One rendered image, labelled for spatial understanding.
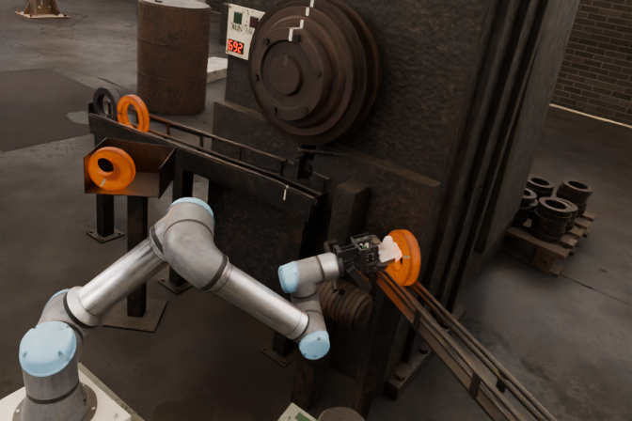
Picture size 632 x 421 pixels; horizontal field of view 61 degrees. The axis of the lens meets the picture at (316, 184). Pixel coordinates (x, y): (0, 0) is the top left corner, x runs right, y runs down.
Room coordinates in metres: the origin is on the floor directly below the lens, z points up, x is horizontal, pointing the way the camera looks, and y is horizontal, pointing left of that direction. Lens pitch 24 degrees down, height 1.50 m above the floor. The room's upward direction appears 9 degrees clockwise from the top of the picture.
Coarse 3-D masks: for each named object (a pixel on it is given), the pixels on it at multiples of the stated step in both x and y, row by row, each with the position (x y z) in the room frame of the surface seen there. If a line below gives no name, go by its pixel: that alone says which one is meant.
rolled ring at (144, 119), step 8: (128, 96) 2.19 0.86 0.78; (136, 96) 2.20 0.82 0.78; (120, 104) 2.21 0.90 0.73; (128, 104) 2.23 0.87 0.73; (136, 104) 2.15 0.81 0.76; (144, 104) 2.17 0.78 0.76; (120, 112) 2.21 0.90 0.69; (144, 112) 2.15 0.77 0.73; (120, 120) 2.21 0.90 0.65; (128, 120) 2.23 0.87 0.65; (144, 120) 2.13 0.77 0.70; (144, 128) 2.14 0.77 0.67
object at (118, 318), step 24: (120, 144) 1.84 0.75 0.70; (144, 144) 1.84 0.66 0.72; (144, 168) 1.84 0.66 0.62; (168, 168) 1.76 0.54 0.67; (96, 192) 1.65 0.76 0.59; (120, 192) 1.66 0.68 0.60; (144, 192) 1.68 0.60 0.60; (144, 216) 1.73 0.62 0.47; (144, 288) 1.75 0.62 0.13; (120, 312) 1.73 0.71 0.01; (144, 312) 1.75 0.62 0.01
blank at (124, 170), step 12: (96, 156) 1.66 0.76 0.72; (108, 156) 1.66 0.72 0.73; (120, 156) 1.66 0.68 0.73; (96, 168) 1.67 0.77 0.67; (120, 168) 1.66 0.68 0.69; (132, 168) 1.67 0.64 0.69; (96, 180) 1.66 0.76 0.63; (108, 180) 1.66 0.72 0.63; (120, 180) 1.66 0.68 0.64; (132, 180) 1.68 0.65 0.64
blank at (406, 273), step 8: (392, 232) 1.35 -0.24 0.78; (400, 232) 1.32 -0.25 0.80; (408, 232) 1.32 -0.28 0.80; (392, 240) 1.34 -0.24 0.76; (400, 240) 1.31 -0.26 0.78; (408, 240) 1.28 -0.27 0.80; (416, 240) 1.29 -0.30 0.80; (400, 248) 1.30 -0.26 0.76; (408, 248) 1.26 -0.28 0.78; (416, 248) 1.27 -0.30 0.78; (408, 256) 1.25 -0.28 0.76; (416, 256) 1.25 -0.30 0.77; (400, 264) 1.32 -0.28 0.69; (408, 264) 1.24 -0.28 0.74; (416, 264) 1.24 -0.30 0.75; (392, 272) 1.30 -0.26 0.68; (400, 272) 1.27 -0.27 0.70; (408, 272) 1.24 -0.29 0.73; (416, 272) 1.24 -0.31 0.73; (400, 280) 1.26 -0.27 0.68; (408, 280) 1.24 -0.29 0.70
